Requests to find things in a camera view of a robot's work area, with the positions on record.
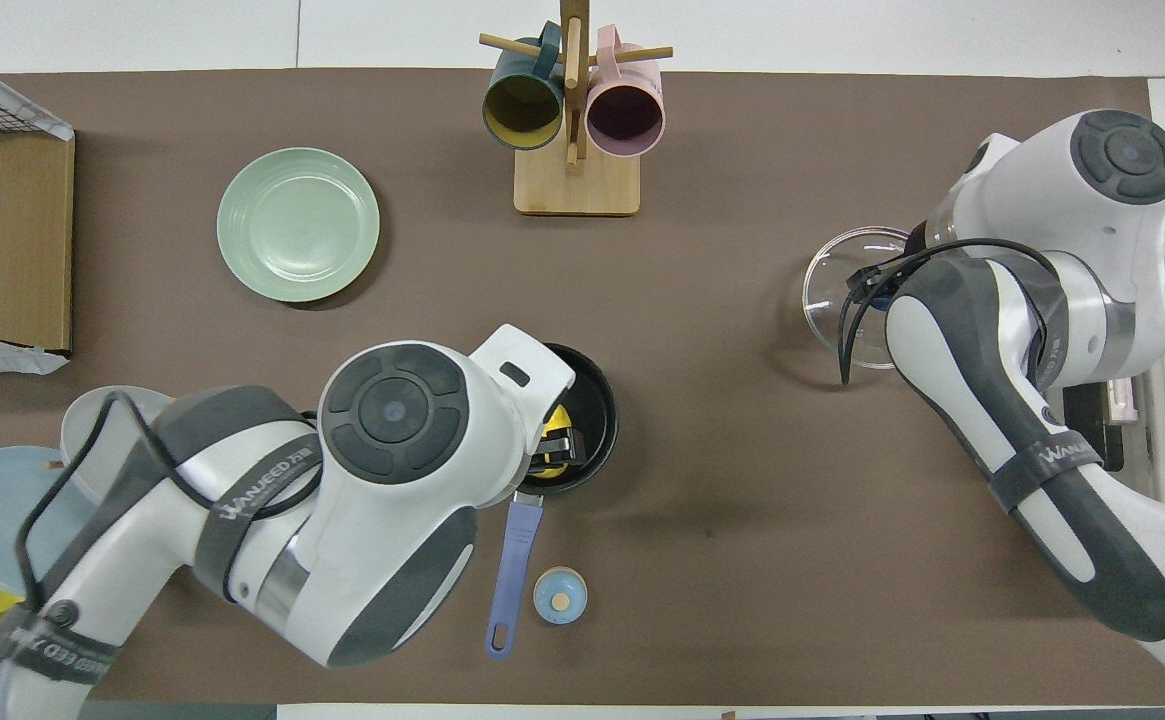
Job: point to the glass lid purple knob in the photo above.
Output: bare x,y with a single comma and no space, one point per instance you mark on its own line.
832,290

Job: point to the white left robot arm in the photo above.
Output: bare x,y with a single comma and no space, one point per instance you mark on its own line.
382,470

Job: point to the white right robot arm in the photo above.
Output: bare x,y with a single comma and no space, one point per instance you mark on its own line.
1032,300

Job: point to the light green plate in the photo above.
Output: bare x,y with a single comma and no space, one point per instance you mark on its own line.
297,225

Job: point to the grey plate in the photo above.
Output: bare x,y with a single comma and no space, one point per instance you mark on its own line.
82,440

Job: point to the wooden plate rack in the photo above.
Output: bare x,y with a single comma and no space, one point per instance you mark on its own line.
53,464

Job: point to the brown table mat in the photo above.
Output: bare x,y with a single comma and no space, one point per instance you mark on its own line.
742,450

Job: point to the wooden mug tree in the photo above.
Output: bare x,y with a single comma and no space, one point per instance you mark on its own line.
577,185

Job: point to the pink mug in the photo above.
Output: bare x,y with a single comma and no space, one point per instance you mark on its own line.
625,115

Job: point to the dark teal mug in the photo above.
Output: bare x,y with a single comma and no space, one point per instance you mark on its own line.
522,105

